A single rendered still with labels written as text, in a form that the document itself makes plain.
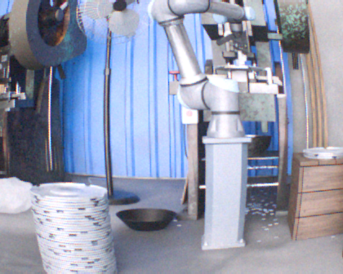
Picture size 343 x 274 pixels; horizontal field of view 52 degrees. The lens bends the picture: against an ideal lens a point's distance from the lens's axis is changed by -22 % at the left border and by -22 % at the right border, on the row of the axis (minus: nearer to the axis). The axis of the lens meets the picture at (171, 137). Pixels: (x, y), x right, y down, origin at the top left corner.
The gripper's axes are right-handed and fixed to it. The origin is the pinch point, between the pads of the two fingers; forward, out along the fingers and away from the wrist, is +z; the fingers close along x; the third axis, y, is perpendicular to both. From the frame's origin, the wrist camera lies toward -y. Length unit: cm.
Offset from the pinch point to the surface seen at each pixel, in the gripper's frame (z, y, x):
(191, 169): 47, -25, -24
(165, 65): 46, -70, 135
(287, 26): -22.5, 32.6, 8.3
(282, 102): 16.3, 23.5, -11.4
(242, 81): 12.1, 1.8, 4.8
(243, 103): 20.3, 1.7, -5.7
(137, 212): 64, -51, -40
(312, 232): 46, 39, -81
